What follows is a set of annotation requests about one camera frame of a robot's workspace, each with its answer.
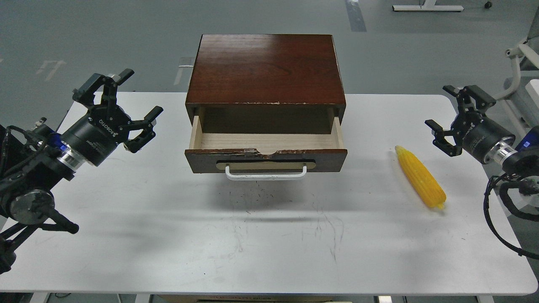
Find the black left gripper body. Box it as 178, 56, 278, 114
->
60, 105, 131, 166

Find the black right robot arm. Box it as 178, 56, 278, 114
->
425, 85, 538, 178

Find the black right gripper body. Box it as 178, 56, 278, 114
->
451, 115, 516, 165

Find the dark wooden cabinet box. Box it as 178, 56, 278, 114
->
185, 34, 346, 134

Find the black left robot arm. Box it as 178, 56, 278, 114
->
0, 69, 163, 274

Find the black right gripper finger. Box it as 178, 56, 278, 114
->
443, 85, 496, 120
425, 120, 463, 157

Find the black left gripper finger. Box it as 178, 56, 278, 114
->
123, 106, 163, 153
72, 69, 135, 114

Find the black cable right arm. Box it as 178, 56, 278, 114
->
483, 173, 539, 260

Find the white table base background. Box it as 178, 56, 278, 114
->
392, 0, 464, 12

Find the yellow corn cob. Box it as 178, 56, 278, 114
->
395, 145, 446, 210

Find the wooden drawer with white handle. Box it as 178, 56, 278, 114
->
185, 117, 348, 181

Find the white frame stand right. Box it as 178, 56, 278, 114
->
493, 8, 539, 139

